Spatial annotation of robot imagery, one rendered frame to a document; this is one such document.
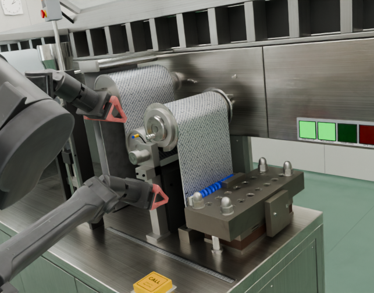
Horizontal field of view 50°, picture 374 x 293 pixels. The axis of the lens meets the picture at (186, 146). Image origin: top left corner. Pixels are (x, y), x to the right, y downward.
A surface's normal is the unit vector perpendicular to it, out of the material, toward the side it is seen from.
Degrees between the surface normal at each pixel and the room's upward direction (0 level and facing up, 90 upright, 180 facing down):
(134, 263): 0
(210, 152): 90
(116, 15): 90
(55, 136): 132
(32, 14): 90
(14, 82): 42
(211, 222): 90
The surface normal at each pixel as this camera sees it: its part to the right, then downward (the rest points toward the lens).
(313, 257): 0.72, 0.11
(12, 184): 0.78, 0.62
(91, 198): 0.55, -0.74
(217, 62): -0.69, 0.29
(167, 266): -0.12, -0.95
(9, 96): -0.11, 0.02
